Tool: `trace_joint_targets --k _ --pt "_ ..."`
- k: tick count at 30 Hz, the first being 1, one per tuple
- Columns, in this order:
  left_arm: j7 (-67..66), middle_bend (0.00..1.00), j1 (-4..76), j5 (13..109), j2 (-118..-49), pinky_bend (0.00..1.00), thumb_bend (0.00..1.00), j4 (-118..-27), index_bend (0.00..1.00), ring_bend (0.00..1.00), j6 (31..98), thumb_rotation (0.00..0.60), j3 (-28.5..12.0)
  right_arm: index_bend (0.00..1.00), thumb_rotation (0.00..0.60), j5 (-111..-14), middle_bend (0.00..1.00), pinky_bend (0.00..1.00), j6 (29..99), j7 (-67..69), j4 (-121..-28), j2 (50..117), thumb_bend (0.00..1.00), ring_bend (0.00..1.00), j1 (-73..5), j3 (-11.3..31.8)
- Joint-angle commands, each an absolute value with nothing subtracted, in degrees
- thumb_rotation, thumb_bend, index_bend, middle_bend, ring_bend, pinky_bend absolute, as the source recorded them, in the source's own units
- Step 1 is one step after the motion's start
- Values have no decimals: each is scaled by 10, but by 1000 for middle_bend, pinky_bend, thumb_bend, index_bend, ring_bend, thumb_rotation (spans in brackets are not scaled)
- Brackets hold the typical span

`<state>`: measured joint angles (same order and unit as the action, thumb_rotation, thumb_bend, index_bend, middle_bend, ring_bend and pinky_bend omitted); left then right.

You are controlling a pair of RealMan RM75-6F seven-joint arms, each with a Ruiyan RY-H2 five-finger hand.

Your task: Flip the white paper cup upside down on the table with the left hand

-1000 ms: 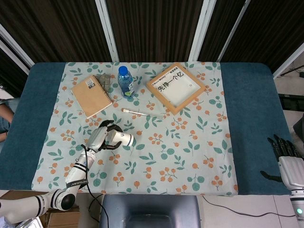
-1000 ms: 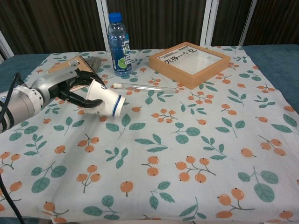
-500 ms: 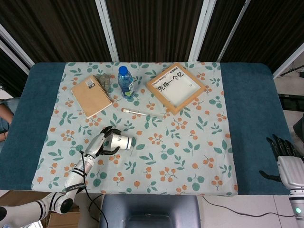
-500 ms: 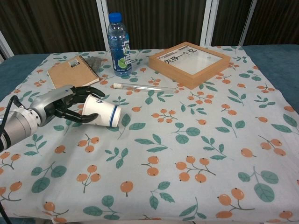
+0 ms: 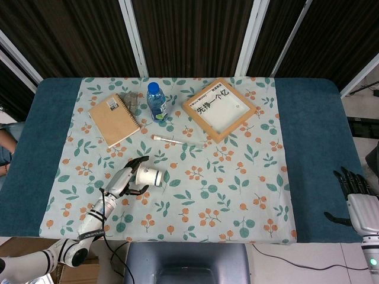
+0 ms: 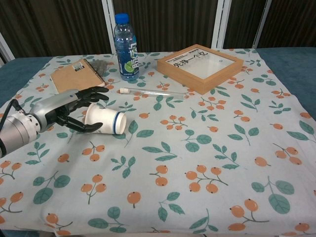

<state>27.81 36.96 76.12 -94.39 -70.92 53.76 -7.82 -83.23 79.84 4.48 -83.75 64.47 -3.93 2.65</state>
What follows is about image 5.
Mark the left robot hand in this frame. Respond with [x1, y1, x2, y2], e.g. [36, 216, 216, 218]
[105, 156, 150, 198]

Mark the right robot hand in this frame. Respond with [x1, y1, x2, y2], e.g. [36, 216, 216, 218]
[323, 166, 379, 236]

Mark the white paper cup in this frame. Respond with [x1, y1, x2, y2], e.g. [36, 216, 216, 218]
[135, 166, 163, 188]

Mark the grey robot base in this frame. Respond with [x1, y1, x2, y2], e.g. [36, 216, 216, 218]
[123, 242, 252, 284]

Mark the person bare forearm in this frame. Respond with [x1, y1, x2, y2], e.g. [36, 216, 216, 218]
[0, 129, 18, 155]

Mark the floral leaf print tablecloth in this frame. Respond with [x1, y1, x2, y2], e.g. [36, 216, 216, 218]
[38, 76, 298, 245]

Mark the brown spiral notebook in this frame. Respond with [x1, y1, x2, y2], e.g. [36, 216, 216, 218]
[88, 93, 142, 149]

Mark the black floor equipment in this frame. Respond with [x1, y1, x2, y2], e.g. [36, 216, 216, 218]
[346, 116, 379, 139]

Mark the grey stone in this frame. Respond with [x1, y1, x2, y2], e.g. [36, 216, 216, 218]
[119, 92, 140, 113]

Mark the teal table cover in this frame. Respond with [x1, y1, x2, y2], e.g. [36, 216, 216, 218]
[0, 77, 370, 244]

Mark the blue water bottle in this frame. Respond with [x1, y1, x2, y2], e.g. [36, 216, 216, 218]
[146, 82, 169, 124]

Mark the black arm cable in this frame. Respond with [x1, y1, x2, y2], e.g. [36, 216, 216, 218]
[99, 188, 133, 284]

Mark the black floor cable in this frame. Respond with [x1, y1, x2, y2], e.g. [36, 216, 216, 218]
[251, 244, 371, 272]

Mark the wooden picture frame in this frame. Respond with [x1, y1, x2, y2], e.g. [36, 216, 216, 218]
[181, 78, 258, 144]

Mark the white partition frame post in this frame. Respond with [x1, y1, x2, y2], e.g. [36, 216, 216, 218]
[271, 0, 314, 75]
[340, 56, 379, 99]
[0, 29, 44, 92]
[118, 0, 149, 78]
[236, 0, 266, 77]

